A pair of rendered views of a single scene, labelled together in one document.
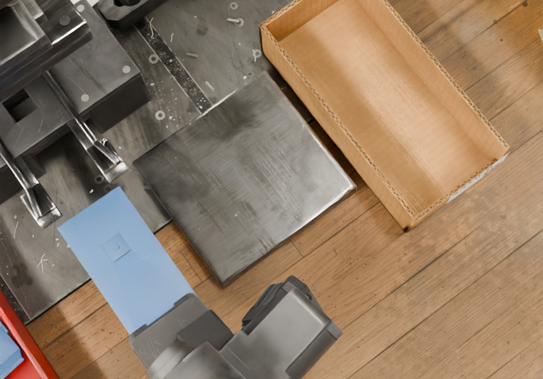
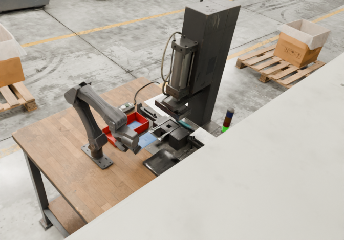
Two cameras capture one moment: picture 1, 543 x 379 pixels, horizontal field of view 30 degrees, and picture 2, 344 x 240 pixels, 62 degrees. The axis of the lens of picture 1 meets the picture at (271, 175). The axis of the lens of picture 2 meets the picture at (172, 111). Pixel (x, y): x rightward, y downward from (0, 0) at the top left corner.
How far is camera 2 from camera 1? 0.92 m
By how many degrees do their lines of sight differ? 47
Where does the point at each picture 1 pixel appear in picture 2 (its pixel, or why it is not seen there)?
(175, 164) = (164, 153)
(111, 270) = (142, 138)
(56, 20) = (178, 113)
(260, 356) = (126, 129)
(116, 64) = (179, 137)
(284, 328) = (130, 132)
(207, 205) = (157, 158)
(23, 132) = (164, 127)
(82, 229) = (148, 134)
